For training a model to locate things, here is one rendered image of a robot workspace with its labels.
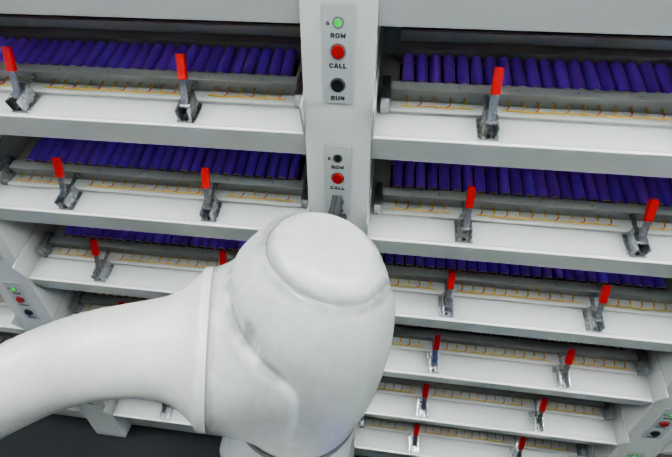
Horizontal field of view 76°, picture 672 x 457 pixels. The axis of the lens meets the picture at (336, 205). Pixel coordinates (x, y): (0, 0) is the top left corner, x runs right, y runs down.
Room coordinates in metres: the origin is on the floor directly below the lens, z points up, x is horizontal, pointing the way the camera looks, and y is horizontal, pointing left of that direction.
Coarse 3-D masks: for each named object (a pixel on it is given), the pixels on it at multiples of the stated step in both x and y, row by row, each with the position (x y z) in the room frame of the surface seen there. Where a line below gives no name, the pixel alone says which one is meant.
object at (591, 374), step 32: (416, 352) 0.57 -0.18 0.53; (448, 352) 0.56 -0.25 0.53; (480, 352) 0.56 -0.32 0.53; (512, 352) 0.56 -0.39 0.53; (544, 352) 0.56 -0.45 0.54; (576, 352) 0.54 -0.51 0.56; (608, 352) 0.54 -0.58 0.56; (640, 352) 0.54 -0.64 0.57; (480, 384) 0.51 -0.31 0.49; (512, 384) 0.50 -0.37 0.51; (544, 384) 0.50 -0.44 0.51; (576, 384) 0.50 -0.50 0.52; (608, 384) 0.49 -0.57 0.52; (640, 384) 0.49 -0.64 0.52
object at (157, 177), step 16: (16, 160) 0.70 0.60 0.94; (32, 176) 0.68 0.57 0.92; (48, 176) 0.68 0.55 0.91; (80, 176) 0.67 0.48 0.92; (96, 176) 0.67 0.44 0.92; (112, 176) 0.66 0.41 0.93; (128, 176) 0.66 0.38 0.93; (144, 176) 0.65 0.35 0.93; (160, 176) 0.65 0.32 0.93; (176, 176) 0.65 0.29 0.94; (192, 176) 0.65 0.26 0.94; (224, 176) 0.65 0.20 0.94; (240, 176) 0.65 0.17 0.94; (176, 192) 0.63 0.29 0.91; (272, 192) 0.63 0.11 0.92; (288, 192) 0.62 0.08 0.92
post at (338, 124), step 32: (320, 0) 0.55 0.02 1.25; (352, 0) 0.54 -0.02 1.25; (320, 32) 0.55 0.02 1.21; (320, 64) 0.55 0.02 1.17; (320, 96) 0.55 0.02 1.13; (320, 128) 0.55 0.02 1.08; (352, 128) 0.54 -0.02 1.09; (320, 160) 0.55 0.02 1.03; (352, 160) 0.54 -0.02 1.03; (320, 192) 0.55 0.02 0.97; (352, 192) 0.54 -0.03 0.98; (352, 448) 0.54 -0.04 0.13
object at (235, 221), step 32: (0, 160) 0.70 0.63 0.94; (0, 192) 0.66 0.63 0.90; (32, 192) 0.65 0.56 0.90; (96, 192) 0.65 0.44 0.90; (160, 192) 0.64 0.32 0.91; (192, 192) 0.64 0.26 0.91; (224, 192) 0.64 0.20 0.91; (256, 192) 0.63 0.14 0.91; (64, 224) 0.62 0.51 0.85; (96, 224) 0.61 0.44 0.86; (128, 224) 0.60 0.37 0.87; (160, 224) 0.59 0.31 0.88; (192, 224) 0.58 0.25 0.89; (224, 224) 0.57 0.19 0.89; (256, 224) 0.57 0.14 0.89
